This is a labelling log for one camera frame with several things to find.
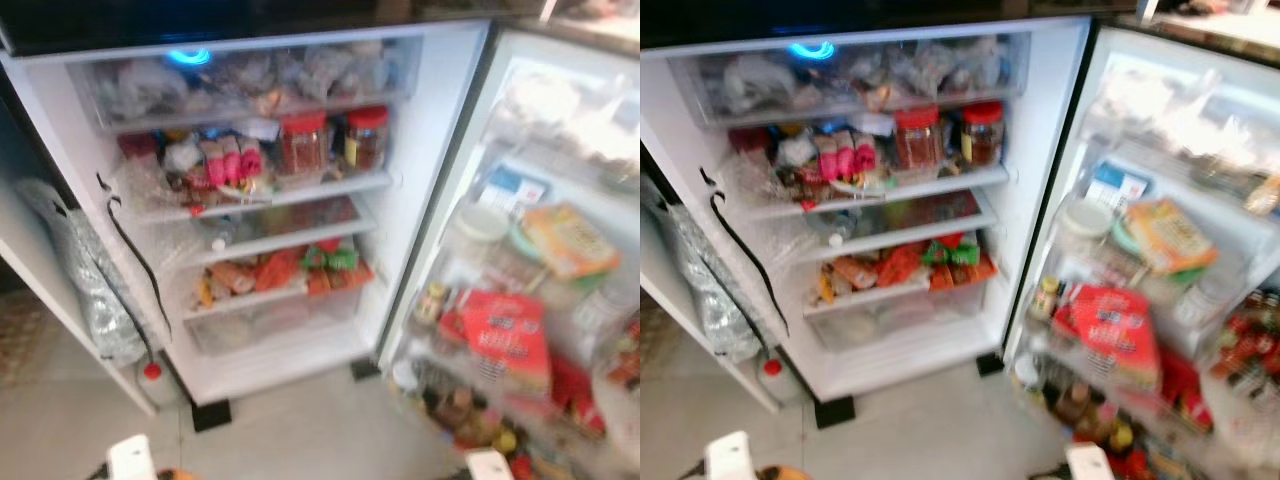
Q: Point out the green snack pack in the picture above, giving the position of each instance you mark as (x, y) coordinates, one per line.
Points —
(950, 250)
(335, 257)

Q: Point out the white lid clear jar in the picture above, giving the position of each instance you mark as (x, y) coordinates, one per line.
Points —
(480, 235)
(1085, 228)

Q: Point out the red cap white bottle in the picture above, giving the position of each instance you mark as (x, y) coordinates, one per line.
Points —
(155, 385)
(775, 380)

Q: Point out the black fridge foot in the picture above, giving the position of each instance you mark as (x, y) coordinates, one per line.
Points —
(990, 364)
(835, 412)
(365, 370)
(212, 416)

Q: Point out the white edged glass fridge shelf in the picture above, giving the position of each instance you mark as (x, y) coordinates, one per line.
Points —
(960, 180)
(920, 228)
(300, 236)
(330, 187)

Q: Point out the clear crumpled plastic bag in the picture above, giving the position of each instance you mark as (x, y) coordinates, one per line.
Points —
(715, 300)
(95, 300)

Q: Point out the white fridge door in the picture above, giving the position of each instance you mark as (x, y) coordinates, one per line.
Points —
(560, 130)
(1180, 120)

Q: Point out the small yellow lid jar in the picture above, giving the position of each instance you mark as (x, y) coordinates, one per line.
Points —
(1048, 298)
(430, 305)

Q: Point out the orange red snack packs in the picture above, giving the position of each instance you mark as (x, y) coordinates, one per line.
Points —
(275, 272)
(895, 265)

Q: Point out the clear fridge drawer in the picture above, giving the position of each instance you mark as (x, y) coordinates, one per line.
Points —
(240, 85)
(850, 80)

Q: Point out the clear crisper drawer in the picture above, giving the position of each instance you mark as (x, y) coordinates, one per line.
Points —
(270, 320)
(890, 312)

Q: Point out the pink wrapped packets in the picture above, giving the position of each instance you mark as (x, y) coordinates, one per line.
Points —
(232, 162)
(846, 156)

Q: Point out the red printed box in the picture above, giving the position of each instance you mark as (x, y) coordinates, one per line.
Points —
(1112, 335)
(505, 340)

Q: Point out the blue and white carton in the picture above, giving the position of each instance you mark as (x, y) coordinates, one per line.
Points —
(515, 190)
(1118, 185)

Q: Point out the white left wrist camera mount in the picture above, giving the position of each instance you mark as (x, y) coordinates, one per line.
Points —
(130, 458)
(730, 455)

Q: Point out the orange lid round food container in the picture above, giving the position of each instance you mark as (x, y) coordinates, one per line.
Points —
(785, 472)
(178, 474)

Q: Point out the black loose door gasket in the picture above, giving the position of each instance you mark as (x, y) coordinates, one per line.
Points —
(135, 250)
(745, 250)

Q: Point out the orange printed box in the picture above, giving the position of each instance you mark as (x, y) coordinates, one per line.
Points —
(1172, 235)
(570, 240)

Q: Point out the red lid jar dark contents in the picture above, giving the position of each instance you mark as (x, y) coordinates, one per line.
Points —
(984, 136)
(367, 142)

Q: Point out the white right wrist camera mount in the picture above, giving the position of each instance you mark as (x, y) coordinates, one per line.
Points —
(1090, 462)
(490, 465)

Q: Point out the brown patterned floor mat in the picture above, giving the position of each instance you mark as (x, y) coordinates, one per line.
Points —
(25, 340)
(662, 340)

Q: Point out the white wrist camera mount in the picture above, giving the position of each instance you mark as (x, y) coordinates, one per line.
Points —
(730, 455)
(130, 458)
(490, 465)
(1090, 462)

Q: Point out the white open fridge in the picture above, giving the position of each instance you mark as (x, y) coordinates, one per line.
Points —
(440, 150)
(1050, 150)

